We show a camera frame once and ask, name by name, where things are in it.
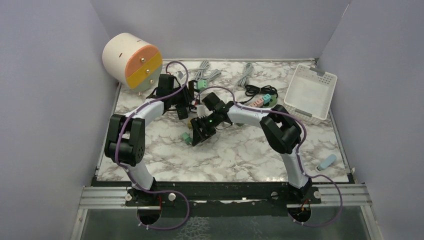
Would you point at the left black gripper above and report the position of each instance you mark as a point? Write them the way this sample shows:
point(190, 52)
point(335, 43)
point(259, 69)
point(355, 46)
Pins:
point(185, 102)

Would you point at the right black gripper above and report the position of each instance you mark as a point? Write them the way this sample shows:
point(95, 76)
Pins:
point(197, 135)

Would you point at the green plug adapter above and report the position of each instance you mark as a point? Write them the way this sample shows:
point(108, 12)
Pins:
point(187, 138)
point(201, 85)

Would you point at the green round-socket power strip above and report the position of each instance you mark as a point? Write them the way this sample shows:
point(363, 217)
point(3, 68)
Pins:
point(272, 102)

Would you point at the black power strip green ports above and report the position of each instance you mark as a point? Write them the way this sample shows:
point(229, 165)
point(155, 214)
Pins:
point(182, 111)

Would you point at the black power strip blue ports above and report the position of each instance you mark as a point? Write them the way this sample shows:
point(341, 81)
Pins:
point(191, 89)

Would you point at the pink usb charger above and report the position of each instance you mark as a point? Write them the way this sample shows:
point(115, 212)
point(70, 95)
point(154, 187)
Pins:
point(257, 104)

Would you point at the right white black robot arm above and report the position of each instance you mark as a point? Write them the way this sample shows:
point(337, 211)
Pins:
point(281, 131)

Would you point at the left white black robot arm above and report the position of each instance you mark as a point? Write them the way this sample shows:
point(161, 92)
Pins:
point(126, 135)

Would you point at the cream round drawer cabinet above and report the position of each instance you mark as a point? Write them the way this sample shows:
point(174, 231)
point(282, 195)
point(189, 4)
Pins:
point(132, 61)

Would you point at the teal usb charger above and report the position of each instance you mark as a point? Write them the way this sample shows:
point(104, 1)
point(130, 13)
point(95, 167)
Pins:
point(266, 98)

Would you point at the white plastic basket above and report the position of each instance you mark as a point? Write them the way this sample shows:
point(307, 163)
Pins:
point(310, 93)

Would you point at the light blue small device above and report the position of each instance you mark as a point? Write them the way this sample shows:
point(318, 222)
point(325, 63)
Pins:
point(326, 163)

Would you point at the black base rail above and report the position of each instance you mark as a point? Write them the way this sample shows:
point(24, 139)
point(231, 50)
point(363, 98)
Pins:
point(217, 199)

